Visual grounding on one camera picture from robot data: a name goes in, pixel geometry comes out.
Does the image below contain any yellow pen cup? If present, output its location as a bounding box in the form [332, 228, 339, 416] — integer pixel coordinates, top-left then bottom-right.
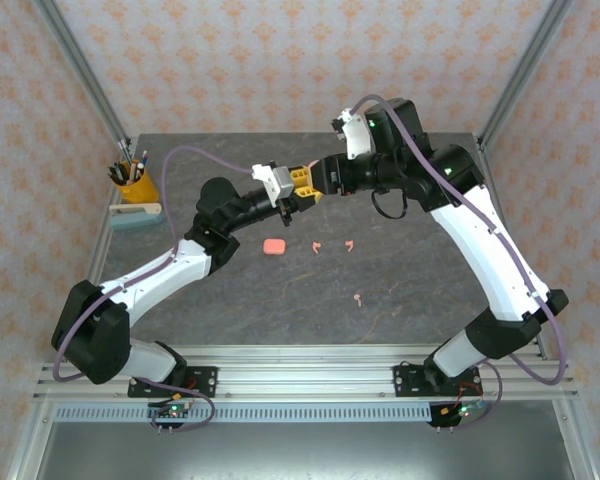
[110, 159, 160, 205]

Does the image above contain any small controller circuit board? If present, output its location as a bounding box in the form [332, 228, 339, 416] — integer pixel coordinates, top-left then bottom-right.
[427, 397, 486, 434]
[147, 399, 194, 434]

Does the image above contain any right gripper thin black cable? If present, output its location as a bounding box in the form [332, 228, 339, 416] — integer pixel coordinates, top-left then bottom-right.
[370, 188, 409, 220]

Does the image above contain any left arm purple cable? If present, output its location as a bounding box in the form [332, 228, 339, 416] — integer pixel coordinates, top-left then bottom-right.
[52, 146, 255, 434]

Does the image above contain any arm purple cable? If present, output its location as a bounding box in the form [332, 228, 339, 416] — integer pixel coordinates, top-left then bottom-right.
[52, 146, 255, 434]
[348, 93, 569, 432]

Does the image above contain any aluminium frame post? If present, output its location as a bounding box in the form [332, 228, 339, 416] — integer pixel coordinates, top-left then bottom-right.
[476, 0, 577, 154]
[32, 0, 134, 149]

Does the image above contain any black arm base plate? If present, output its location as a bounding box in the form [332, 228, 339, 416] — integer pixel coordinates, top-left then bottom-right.
[393, 364, 481, 399]
[127, 366, 219, 399]

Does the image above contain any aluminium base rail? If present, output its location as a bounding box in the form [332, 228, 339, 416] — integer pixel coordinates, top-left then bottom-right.
[32, 343, 580, 403]

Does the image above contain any perforated grey cable duct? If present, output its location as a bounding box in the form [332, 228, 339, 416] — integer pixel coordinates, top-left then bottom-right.
[53, 404, 434, 425]

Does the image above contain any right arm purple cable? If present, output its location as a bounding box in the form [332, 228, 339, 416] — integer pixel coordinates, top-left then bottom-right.
[348, 93, 569, 432]

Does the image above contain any aluminium table side rail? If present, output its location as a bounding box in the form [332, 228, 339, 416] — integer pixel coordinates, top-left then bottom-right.
[4, 134, 140, 480]
[476, 134, 600, 480]

